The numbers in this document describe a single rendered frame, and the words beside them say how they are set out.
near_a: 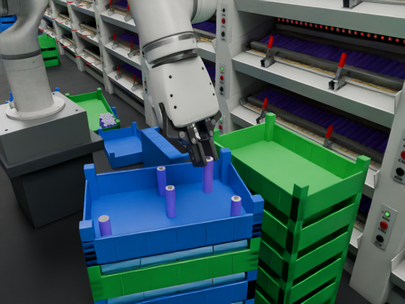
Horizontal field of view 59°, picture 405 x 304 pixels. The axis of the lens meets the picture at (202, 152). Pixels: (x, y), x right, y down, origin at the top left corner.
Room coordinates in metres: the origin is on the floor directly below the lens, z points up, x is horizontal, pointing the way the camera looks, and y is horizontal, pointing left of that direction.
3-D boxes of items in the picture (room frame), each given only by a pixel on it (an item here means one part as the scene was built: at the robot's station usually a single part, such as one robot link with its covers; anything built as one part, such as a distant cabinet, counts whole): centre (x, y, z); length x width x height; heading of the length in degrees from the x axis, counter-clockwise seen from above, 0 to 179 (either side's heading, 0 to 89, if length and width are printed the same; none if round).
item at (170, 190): (0.55, 0.06, 0.44); 0.02 x 0.02 x 0.06
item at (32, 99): (1.16, 0.57, 0.48); 0.19 x 0.19 x 0.18
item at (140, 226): (0.55, 0.07, 0.44); 0.30 x 0.20 x 0.08; 104
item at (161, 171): (0.62, 0.08, 0.44); 0.02 x 0.02 x 0.06
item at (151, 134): (1.28, 0.16, 0.10); 0.30 x 0.08 x 0.20; 30
